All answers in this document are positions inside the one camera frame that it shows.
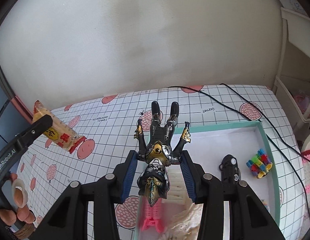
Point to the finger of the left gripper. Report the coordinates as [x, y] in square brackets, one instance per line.
[26, 138]

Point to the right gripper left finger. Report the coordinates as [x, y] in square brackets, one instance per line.
[68, 217]

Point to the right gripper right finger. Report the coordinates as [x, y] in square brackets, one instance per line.
[248, 217]

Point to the rice cracker snack packet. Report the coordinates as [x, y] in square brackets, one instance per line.
[60, 133]

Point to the black toy car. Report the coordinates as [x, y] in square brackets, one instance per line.
[229, 170]

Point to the colourful plastic block toy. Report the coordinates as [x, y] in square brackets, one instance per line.
[260, 164]

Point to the cream lace cloth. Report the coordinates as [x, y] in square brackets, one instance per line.
[185, 225]

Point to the white plastic hair claw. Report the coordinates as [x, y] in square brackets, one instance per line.
[177, 193]

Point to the pink hair roller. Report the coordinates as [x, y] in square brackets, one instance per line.
[152, 216]

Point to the black gold action figure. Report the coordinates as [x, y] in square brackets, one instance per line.
[158, 153]

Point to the person's left hand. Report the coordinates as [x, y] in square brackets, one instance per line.
[23, 212]

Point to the dark cabinet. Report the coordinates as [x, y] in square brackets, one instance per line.
[14, 116]

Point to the pomegranate grid tablecloth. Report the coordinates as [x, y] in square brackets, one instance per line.
[109, 124]

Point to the pink crochet blanket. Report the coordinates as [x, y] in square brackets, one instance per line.
[306, 220]

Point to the white shelf unit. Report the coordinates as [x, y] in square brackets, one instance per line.
[292, 81]

